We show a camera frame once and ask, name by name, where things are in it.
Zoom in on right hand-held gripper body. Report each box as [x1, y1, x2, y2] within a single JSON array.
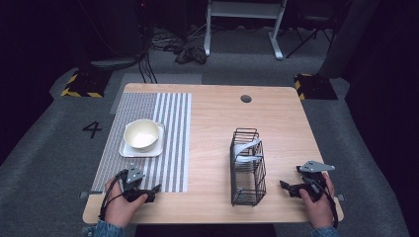
[[294, 160, 337, 202]]

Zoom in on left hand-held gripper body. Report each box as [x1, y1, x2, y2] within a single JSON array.
[[119, 165, 156, 203]]

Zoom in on person's right hand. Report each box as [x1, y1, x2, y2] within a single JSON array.
[[298, 172, 336, 230]]

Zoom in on person's left hand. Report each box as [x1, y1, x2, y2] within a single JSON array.
[[104, 177, 149, 229]]

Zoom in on white square plate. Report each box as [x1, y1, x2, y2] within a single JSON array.
[[118, 121, 165, 159]]

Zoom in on white bowl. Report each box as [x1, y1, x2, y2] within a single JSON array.
[[123, 118, 161, 153]]

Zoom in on white spoon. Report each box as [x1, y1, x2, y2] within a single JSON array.
[[234, 154, 264, 164], [233, 137, 263, 156]]

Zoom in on person's right denim sleeve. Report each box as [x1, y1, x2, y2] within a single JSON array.
[[308, 225, 342, 237]]

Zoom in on person's denim sleeve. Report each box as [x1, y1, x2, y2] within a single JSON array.
[[81, 218, 128, 237], [308, 225, 342, 237]]

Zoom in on grey striped placemat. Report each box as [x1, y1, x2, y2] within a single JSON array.
[[91, 92, 193, 194]]

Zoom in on person's left denim sleeve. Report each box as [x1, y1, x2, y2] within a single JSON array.
[[81, 218, 128, 237]]

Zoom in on black yellow striped floor plate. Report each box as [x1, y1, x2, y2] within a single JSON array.
[[59, 69, 112, 99], [293, 72, 339, 102]]

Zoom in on grey round stand base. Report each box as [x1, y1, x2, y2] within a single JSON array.
[[89, 56, 142, 71]]

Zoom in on dark crumpled cloth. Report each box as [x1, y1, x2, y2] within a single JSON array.
[[174, 44, 209, 65]]

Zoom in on grey curtain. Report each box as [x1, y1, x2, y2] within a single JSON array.
[[317, 0, 380, 80]]

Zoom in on black tripod stand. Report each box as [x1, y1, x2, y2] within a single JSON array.
[[285, 12, 334, 59]]

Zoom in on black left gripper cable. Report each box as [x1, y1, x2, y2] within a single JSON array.
[[98, 169, 128, 221]]

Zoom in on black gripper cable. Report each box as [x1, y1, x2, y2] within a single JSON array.
[[98, 169, 128, 221], [309, 179, 340, 230]]

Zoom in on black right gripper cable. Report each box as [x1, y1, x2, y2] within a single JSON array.
[[309, 179, 340, 230]]

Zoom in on black wire basket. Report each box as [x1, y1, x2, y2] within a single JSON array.
[[229, 127, 268, 207]]

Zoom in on black floor cables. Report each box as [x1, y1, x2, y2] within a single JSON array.
[[137, 25, 187, 84]]

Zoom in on white metal desk frame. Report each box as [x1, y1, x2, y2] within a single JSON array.
[[203, 0, 289, 61]]

